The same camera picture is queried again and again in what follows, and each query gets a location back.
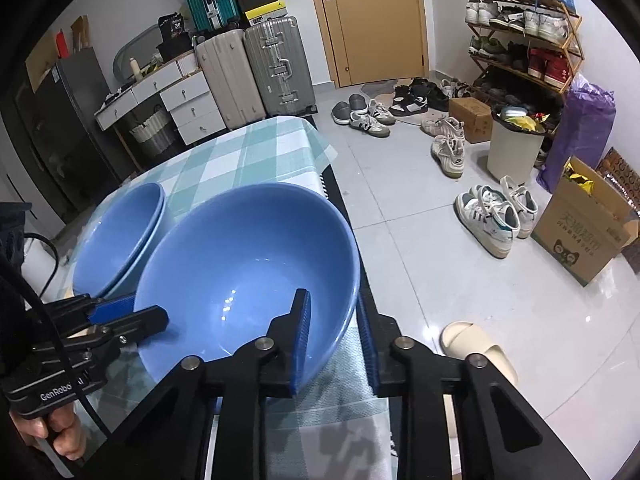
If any large blue bowl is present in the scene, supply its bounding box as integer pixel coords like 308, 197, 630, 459
134, 183, 360, 387

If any person's left hand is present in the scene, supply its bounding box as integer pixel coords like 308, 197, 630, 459
9, 403, 87, 462

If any cream slide sandal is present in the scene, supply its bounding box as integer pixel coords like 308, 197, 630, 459
439, 321, 518, 386

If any teal checkered tablecloth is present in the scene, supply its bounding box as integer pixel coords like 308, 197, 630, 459
60, 115, 402, 480

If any white green sneaker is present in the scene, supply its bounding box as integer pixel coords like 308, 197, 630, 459
500, 176, 539, 240
454, 185, 521, 259

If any black refrigerator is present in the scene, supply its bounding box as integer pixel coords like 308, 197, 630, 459
1, 48, 136, 224

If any woven laundry basket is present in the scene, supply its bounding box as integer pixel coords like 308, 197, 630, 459
130, 108, 176, 158

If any beige sneaker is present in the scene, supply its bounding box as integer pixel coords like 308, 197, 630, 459
420, 116, 465, 140
431, 136, 465, 179

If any grey striped sneaker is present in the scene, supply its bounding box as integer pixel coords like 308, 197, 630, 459
349, 112, 390, 139

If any grey slipper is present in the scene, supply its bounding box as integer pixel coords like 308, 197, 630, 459
331, 101, 352, 126

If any black white sneaker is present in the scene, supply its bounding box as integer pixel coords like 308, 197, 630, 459
390, 92, 428, 117

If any white drawer dresser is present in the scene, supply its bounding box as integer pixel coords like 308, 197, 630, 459
94, 51, 227, 145

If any large cardboard box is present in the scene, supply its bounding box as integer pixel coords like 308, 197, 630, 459
532, 156, 639, 286

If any small cardboard box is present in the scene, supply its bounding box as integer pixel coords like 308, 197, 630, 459
449, 98, 494, 144

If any white trash bin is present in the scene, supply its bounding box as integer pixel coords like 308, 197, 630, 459
487, 105, 546, 184

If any beige hard suitcase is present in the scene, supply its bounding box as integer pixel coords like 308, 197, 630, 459
195, 29, 267, 130

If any silver hard suitcase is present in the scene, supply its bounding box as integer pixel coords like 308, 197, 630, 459
243, 16, 317, 116

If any purple plastic bag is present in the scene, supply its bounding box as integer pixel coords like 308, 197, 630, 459
537, 74, 616, 193

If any wooden door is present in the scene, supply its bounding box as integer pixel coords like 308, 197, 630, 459
314, 0, 428, 88

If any wooden shoe rack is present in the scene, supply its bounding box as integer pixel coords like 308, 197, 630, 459
465, 0, 586, 132

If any black cable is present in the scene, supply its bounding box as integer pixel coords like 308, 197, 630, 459
19, 231, 114, 441

